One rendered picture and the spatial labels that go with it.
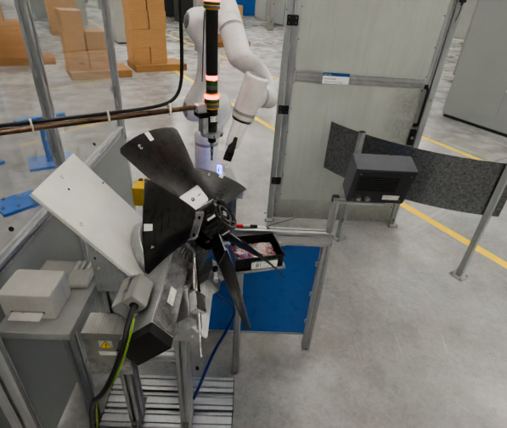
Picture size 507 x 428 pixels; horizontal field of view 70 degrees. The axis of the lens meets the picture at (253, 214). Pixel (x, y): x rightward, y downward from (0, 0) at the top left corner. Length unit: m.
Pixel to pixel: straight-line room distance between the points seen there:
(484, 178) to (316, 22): 1.57
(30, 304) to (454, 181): 2.56
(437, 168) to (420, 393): 1.45
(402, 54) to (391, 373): 2.18
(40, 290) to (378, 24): 2.62
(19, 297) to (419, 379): 2.04
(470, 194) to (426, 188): 0.28
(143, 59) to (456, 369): 8.42
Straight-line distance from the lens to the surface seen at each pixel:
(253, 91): 1.31
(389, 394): 2.34
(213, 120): 1.12
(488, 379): 2.68
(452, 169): 2.86
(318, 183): 3.29
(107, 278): 1.30
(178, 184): 1.18
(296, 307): 2.11
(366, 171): 1.59
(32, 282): 1.43
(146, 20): 9.26
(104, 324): 1.39
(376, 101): 3.13
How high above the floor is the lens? 1.85
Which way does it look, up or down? 32 degrees down
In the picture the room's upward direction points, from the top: 4 degrees clockwise
